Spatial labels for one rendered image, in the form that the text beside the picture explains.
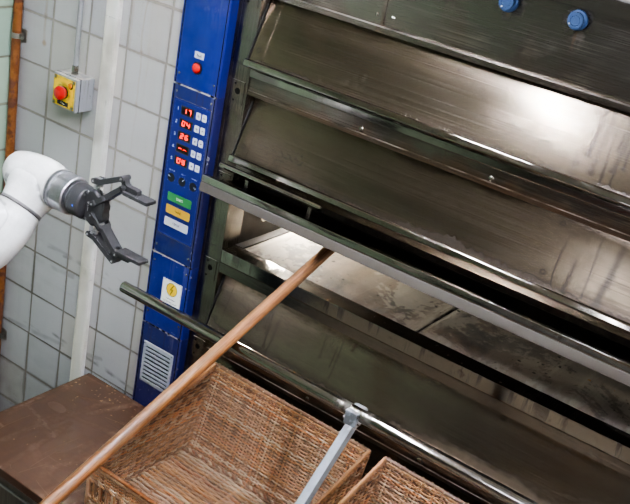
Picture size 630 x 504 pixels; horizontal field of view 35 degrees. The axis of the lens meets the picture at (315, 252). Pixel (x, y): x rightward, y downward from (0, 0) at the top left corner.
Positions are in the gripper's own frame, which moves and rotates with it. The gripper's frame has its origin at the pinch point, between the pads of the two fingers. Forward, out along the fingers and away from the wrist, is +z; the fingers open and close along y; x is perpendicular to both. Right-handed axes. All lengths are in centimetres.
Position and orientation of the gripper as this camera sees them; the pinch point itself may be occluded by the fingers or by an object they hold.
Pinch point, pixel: (143, 231)
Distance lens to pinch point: 214.3
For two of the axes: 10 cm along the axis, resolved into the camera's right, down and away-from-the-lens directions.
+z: 8.0, 3.7, -4.8
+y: -1.8, 9.0, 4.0
